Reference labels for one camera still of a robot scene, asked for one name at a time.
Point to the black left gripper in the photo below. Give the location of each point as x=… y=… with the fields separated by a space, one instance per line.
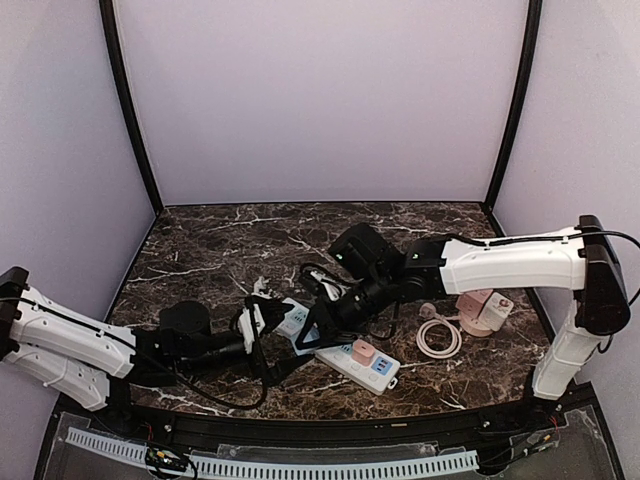
x=261 y=347

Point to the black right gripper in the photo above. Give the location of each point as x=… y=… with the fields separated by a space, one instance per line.
x=325 y=316

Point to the pink small charger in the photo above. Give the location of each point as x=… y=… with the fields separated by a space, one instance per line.
x=363 y=352

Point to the white multicolour power strip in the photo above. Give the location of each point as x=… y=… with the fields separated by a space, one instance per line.
x=379 y=377

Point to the pink cube socket adapter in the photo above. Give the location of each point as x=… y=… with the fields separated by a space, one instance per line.
x=472 y=303

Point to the white cube socket adapter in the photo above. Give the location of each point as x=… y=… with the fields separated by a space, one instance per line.
x=495 y=312

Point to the blue small charger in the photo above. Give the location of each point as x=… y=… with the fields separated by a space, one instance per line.
x=311 y=337

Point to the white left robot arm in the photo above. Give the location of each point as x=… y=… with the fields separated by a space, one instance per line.
x=94 y=363

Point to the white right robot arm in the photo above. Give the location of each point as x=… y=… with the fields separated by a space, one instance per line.
x=580 y=259

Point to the pink round socket hub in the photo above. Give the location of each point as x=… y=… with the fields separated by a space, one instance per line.
x=474 y=327

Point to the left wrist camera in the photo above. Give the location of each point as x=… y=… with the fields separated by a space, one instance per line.
x=258 y=315

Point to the white slotted cable duct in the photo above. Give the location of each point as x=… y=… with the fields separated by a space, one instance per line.
x=246 y=462

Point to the black front table rail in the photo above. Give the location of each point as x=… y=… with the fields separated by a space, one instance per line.
x=568 y=441

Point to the black left corner post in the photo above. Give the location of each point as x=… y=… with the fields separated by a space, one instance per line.
x=126 y=101

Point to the black corner post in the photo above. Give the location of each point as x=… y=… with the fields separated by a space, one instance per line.
x=521 y=83
x=126 y=101

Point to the black right corner post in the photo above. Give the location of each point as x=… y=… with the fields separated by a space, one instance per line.
x=521 y=83

